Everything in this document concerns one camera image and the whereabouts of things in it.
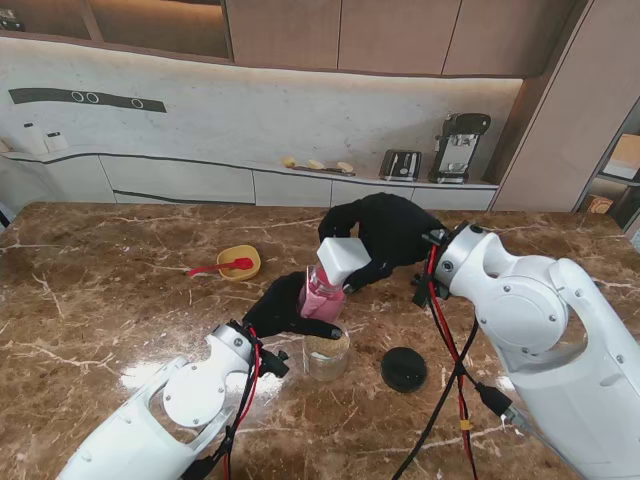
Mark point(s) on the red measuring spoon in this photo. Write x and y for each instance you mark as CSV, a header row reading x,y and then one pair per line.
x,y
220,267

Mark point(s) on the short white bottle black cap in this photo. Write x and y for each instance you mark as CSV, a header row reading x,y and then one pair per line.
x,y
55,142

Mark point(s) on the wooden wall cabinets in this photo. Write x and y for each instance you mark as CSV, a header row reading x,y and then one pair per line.
x,y
390,35

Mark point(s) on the pink container with white lid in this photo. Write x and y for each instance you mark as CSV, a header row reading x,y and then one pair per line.
x,y
322,302

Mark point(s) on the black wall panel with rings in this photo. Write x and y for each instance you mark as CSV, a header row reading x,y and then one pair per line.
x,y
50,96

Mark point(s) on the pale flat board on shelf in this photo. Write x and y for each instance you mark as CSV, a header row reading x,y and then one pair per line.
x,y
624,155

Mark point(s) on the black espresso machine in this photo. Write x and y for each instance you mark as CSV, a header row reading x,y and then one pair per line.
x,y
460,145

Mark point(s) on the yellow bread piece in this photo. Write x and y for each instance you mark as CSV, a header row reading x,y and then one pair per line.
x,y
344,167
289,161
315,164

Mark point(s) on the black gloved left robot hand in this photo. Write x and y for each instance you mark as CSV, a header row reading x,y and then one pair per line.
x,y
275,307

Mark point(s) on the white counter cabinet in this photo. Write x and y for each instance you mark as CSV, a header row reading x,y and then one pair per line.
x,y
175,180

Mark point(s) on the white square container lid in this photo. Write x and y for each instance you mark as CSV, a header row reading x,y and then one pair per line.
x,y
342,257

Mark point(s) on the black toaster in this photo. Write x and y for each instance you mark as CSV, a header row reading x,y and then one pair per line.
x,y
400,165

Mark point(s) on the orange printed box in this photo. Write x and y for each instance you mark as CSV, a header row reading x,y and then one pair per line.
x,y
598,205

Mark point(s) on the dark wooden serving board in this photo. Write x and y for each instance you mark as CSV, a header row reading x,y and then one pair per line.
x,y
325,170

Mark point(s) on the black round jar lid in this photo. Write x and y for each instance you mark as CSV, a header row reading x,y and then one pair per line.
x,y
404,370

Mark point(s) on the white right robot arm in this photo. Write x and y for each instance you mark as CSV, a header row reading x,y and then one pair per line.
x,y
540,310

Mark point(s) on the yellow plastic bowl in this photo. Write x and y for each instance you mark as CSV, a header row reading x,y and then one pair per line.
x,y
240,270

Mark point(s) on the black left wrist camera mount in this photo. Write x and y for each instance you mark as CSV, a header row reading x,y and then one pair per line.
x,y
274,364

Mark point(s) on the tall white bottle black cap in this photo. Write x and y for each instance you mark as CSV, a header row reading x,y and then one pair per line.
x,y
33,140

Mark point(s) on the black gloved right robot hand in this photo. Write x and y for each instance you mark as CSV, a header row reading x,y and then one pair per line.
x,y
395,230

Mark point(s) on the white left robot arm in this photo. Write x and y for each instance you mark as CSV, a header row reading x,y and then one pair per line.
x,y
160,415

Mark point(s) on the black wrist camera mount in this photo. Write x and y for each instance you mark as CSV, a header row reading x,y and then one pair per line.
x,y
274,364
422,292

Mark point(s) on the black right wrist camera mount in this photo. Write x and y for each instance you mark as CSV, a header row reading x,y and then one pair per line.
x,y
422,292

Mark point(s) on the clear glass grain jar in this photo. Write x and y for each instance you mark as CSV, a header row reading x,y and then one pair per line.
x,y
326,362

